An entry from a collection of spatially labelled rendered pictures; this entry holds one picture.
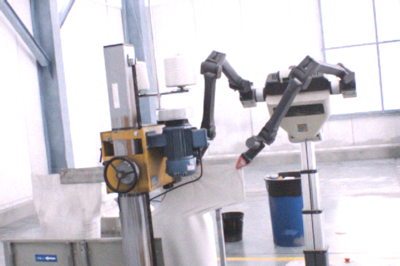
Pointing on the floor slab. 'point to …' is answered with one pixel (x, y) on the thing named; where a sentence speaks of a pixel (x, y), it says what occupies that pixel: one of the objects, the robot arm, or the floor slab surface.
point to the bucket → (232, 226)
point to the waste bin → (285, 208)
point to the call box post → (220, 238)
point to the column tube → (125, 148)
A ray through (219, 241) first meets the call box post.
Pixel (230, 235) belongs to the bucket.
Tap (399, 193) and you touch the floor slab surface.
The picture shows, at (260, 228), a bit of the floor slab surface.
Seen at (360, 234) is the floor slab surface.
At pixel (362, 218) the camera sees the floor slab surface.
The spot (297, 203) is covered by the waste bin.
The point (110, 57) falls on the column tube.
